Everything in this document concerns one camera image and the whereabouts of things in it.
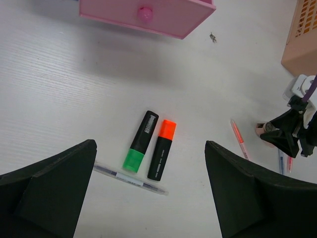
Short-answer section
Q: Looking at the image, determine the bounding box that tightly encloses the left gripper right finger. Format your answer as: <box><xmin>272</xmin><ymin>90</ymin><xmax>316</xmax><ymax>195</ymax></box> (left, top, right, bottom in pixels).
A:
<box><xmin>205</xmin><ymin>141</ymin><xmax>317</xmax><ymax>238</ymax></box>

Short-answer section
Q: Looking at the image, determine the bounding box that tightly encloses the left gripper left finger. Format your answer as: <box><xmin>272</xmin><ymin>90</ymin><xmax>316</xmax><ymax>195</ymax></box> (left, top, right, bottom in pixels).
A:
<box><xmin>0</xmin><ymin>139</ymin><xmax>97</xmax><ymax>238</ymax></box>

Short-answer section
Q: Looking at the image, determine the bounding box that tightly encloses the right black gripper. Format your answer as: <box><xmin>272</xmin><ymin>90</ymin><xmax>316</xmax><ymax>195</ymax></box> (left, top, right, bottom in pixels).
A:
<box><xmin>260</xmin><ymin>99</ymin><xmax>317</xmax><ymax>158</ymax></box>

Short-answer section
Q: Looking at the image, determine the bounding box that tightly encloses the blue clear pen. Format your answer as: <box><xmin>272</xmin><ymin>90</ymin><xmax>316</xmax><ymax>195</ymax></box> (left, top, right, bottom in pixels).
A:
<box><xmin>278</xmin><ymin>149</ymin><xmax>285</xmax><ymax>175</ymax></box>

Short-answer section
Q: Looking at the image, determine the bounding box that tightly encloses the red clear pen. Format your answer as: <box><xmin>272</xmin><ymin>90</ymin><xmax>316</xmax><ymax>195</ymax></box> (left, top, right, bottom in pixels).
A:
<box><xmin>287</xmin><ymin>156</ymin><xmax>293</xmax><ymax>173</ymax></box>

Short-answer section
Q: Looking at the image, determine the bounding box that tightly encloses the pink pen left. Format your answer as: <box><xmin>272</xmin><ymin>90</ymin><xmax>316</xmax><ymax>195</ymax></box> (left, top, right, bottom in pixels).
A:
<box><xmin>230</xmin><ymin>119</ymin><xmax>250</xmax><ymax>161</ymax></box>

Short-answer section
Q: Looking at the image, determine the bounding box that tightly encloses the peach file organizer rack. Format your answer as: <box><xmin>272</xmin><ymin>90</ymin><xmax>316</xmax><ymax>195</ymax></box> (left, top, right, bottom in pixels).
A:
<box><xmin>281</xmin><ymin>0</ymin><xmax>317</xmax><ymax>76</ymax></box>

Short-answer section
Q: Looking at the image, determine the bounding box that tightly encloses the clear dark pen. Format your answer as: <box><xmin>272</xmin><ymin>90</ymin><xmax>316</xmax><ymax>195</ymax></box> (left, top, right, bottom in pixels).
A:
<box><xmin>94</xmin><ymin>164</ymin><xmax>168</xmax><ymax>196</ymax></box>

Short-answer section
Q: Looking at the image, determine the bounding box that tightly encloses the orange cap black highlighter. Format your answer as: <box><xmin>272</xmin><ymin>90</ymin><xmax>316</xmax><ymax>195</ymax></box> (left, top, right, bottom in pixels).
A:
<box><xmin>147</xmin><ymin>119</ymin><xmax>176</xmax><ymax>181</ymax></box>

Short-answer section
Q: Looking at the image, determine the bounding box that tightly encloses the green cap black highlighter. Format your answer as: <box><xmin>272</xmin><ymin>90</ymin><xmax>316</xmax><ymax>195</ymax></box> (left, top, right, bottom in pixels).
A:
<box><xmin>122</xmin><ymin>111</ymin><xmax>159</xmax><ymax>173</ymax></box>

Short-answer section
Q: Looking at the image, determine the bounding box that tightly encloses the small dark debris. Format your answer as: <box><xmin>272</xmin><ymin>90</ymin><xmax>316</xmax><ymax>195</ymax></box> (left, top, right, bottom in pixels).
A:
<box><xmin>210</xmin><ymin>33</ymin><xmax>217</xmax><ymax>43</ymax></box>

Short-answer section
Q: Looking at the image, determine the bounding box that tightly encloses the pink drawer with knob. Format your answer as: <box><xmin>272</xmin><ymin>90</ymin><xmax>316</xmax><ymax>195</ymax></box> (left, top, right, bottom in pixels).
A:
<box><xmin>79</xmin><ymin>0</ymin><xmax>216</xmax><ymax>39</ymax></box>

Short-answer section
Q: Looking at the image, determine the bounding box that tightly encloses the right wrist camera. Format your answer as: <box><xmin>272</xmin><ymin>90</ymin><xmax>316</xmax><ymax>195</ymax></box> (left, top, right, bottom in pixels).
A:
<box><xmin>283</xmin><ymin>74</ymin><xmax>317</xmax><ymax>129</ymax></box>

